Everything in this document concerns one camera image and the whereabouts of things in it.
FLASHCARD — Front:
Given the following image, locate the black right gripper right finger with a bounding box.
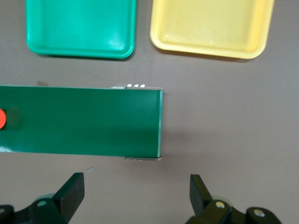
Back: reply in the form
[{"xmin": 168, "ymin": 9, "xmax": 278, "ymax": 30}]
[{"xmin": 186, "ymin": 174, "xmax": 233, "ymax": 224}]

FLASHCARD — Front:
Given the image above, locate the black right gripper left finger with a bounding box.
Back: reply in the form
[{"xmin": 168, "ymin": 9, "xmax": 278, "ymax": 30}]
[{"xmin": 29, "ymin": 172, "xmax": 85, "ymax": 224}]

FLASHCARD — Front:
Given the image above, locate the orange 4680 cylinder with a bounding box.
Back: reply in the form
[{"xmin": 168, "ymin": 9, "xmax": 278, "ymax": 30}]
[{"xmin": 0, "ymin": 108, "xmax": 7, "ymax": 129}]

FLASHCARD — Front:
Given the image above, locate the green conveyor belt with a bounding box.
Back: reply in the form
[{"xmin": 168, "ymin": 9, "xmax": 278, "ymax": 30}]
[{"xmin": 0, "ymin": 84, "xmax": 164, "ymax": 161}]

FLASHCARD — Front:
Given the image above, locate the green plastic tray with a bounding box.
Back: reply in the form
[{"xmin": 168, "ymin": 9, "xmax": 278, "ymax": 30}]
[{"xmin": 25, "ymin": 0, "xmax": 137, "ymax": 59}]

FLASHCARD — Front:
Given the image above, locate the yellow plastic tray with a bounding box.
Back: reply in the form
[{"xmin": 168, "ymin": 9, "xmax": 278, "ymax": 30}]
[{"xmin": 149, "ymin": 0, "xmax": 276, "ymax": 60}]

